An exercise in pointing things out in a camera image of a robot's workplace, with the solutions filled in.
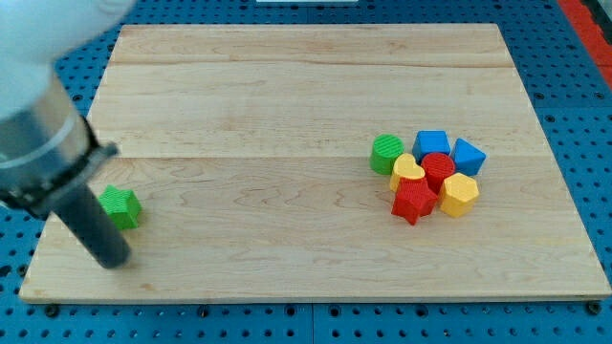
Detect red cylinder block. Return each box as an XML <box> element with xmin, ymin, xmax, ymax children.
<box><xmin>421</xmin><ymin>152</ymin><xmax>456</xmax><ymax>194</ymax></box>

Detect blue triangle block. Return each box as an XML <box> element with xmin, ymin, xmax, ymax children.
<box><xmin>450</xmin><ymin>138</ymin><xmax>487</xmax><ymax>176</ymax></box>

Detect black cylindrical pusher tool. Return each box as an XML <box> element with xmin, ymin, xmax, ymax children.
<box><xmin>53</xmin><ymin>184</ymin><xmax>131</xmax><ymax>269</ymax></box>

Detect green star block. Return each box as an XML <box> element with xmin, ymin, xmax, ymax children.
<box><xmin>98</xmin><ymin>184</ymin><xmax>142</xmax><ymax>230</ymax></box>

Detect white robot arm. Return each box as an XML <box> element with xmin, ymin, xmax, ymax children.
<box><xmin>1</xmin><ymin>0</ymin><xmax>134</xmax><ymax>217</ymax></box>

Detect yellow heart block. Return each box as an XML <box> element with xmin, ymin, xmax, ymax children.
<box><xmin>389</xmin><ymin>153</ymin><xmax>426</xmax><ymax>192</ymax></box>

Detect red star block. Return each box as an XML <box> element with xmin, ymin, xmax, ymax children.
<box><xmin>391</xmin><ymin>178</ymin><xmax>438</xmax><ymax>226</ymax></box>

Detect wooden board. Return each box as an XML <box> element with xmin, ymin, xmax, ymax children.
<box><xmin>19</xmin><ymin>24</ymin><xmax>611</xmax><ymax>305</ymax></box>

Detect green cylinder block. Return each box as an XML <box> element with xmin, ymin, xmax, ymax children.
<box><xmin>369</xmin><ymin>134</ymin><xmax>404</xmax><ymax>175</ymax></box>

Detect yellow hexagon block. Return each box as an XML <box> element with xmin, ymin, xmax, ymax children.
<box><xmin>439</xmin><ymin>173</ymin><xmax>480</xmax><ymax>218</ymax></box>

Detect blue cube block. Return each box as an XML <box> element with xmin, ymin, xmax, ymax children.
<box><xmin>412</xmin><ymin>130</ymin><xmax>450</xmax><ymax>162</ymax></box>

